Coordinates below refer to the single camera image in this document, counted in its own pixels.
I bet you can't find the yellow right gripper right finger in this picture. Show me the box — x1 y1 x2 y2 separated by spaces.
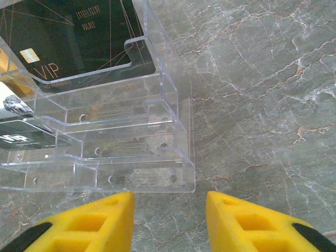
205 191 336 252

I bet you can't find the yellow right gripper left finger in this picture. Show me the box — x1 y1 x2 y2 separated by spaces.
0 191 136 252

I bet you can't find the black silver VIP card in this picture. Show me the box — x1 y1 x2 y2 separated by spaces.
0 119 72 152

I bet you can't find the clear acrylic tiered card stand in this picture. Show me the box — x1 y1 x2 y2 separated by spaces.
0 0 197 194

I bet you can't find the gold plastic card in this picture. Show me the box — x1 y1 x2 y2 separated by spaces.
0 47 36 99

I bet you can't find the black card with copper lines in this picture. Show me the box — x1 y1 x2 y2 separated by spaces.
0 0 158 93

